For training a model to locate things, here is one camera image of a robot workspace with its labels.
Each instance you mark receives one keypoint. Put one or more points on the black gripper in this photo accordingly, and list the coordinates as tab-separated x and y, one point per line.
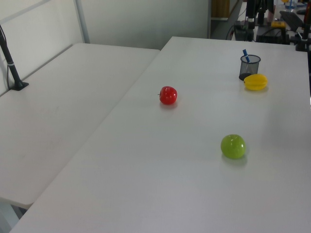
250	8

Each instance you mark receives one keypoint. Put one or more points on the blue white marker pen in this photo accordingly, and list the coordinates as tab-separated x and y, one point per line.
245	54

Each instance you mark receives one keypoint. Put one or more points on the black mesh pen cup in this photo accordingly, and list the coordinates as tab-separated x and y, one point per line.
250	68

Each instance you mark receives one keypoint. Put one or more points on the black equipment base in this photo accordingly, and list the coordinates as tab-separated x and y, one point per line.
271	35

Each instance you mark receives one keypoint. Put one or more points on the yellow box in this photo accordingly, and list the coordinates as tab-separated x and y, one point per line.
278	24

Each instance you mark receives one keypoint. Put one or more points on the wooden cabinet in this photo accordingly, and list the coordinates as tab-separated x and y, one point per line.
219	9

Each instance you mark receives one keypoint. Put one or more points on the black clamp stand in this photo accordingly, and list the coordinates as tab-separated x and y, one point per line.
303	40

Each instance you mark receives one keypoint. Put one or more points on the yellow starfruit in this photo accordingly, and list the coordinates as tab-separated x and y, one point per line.
255	82

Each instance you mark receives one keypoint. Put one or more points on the red apple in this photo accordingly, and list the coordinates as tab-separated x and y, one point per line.
168	95

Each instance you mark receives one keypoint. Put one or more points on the green apple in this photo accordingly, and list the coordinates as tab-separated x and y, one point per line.
233	146

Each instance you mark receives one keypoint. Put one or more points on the white side table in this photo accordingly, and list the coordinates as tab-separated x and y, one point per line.
60	109

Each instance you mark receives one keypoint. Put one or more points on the black pole stand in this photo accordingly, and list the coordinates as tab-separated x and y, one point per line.
10	66

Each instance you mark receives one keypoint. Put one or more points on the grey partition post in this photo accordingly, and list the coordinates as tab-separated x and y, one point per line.
83	21

